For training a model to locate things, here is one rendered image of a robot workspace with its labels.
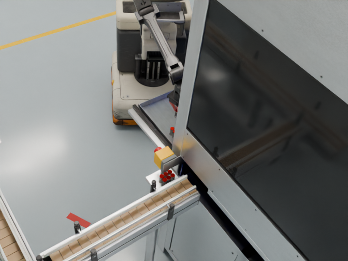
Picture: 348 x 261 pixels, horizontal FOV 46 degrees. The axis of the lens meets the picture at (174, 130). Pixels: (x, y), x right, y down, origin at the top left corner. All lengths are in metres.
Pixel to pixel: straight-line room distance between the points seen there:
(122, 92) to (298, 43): 2.17
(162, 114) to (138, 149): 0.99
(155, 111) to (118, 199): 0.90
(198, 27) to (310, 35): 0.44
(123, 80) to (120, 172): 0.72
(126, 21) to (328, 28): 2.09
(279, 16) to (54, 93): 2.67
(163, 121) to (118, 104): 0.97
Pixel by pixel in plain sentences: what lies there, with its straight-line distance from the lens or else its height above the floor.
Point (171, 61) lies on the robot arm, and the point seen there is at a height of 1.27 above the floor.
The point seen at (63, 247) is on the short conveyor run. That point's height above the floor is 0.93.
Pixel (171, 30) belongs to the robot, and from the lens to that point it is 2.68.
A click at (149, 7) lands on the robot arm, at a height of 1.35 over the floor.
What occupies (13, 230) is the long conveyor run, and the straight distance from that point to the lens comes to 1.71.
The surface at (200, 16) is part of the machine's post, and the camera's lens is 1.32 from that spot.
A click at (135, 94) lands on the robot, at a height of 0.28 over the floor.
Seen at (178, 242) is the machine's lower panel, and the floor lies 0.34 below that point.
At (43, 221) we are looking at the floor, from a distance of 2.82.
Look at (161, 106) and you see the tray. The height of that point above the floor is 0.88.
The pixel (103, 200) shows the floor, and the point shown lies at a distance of 2.85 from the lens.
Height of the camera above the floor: 2.45
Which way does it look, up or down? 49 degrees down
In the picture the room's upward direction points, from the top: 8 degrees clockwise
